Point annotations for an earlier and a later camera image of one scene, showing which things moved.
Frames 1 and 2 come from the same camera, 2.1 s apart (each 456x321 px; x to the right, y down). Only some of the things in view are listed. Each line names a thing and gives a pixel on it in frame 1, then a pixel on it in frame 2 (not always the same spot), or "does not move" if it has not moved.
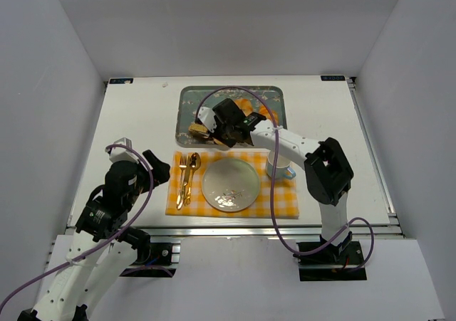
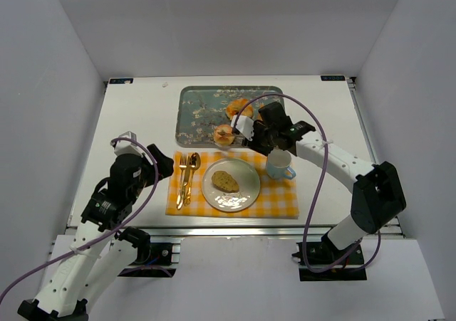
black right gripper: [221, 132] -> [254, 141]
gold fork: [182, 164] does not move
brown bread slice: [197, 129] -> [225, 181]
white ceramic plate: [230, 184] does not move
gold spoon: [194, 163] does not move
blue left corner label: [120, 80] does not move
